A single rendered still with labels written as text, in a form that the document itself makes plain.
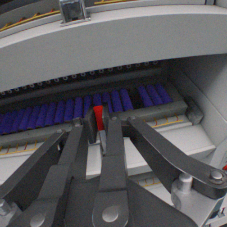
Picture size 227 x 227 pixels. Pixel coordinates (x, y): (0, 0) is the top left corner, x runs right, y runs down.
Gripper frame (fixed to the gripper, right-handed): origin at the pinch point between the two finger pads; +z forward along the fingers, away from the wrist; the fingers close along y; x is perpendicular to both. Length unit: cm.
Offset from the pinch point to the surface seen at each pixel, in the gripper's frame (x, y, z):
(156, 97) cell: -0.6, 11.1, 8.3
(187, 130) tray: -6.2, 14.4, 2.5
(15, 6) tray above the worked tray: 22.3, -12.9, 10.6
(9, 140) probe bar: -2.4, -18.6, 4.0
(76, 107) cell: 0.1, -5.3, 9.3
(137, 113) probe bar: -2.0, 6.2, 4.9
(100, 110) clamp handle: 1.2, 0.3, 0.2
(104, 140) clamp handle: -3.4, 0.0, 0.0
